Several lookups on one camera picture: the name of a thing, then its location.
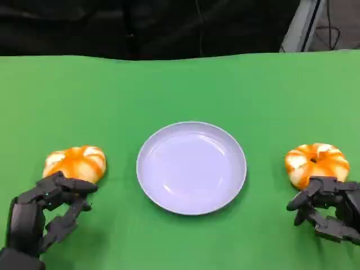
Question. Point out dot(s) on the orange white toy bread roll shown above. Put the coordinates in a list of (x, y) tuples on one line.
[(317, 166), (78, 161)]

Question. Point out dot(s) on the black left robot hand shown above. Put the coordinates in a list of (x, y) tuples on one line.
[(25, 213)]

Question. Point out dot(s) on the grey metal frame post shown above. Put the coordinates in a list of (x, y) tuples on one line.
[(302, 25)]

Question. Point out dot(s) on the black table drape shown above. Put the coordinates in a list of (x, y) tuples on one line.
[(112, 28)]

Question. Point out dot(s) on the green table cloth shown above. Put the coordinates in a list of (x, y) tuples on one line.
[(180, 90)]

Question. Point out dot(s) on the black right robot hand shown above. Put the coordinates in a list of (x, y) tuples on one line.
[(346, 202)]

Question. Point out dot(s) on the lilac plate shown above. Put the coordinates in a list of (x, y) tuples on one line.
[(191, 168)]

